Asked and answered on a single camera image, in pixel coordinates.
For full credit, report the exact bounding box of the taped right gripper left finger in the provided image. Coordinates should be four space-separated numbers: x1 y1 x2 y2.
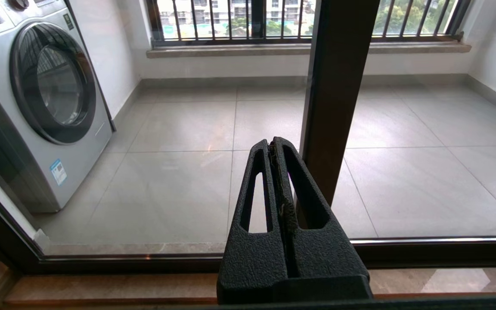
217 139 288 290

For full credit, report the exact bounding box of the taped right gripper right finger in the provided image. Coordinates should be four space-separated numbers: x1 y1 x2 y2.
271 136 370 279

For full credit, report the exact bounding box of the dark brown sliding glass door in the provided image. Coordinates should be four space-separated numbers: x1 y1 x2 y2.
0 0 381 275

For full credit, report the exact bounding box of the dark brown fixed glass door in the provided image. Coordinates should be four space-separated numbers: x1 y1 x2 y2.
351 0 496 268

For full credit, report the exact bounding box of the grey stone window sill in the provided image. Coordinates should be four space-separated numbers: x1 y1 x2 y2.
146 41 472 59

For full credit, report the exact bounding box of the long black balcony railing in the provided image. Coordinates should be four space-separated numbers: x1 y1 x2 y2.
146 0 473 47

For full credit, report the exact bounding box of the grey high-rise building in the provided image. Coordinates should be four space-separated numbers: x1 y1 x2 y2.
158 0 315 26

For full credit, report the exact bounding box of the white front-load washing machine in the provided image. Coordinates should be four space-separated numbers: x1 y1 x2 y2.
0 0 116 214

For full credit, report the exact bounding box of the dark window frame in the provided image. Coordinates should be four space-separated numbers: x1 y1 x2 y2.
249 0 267 39

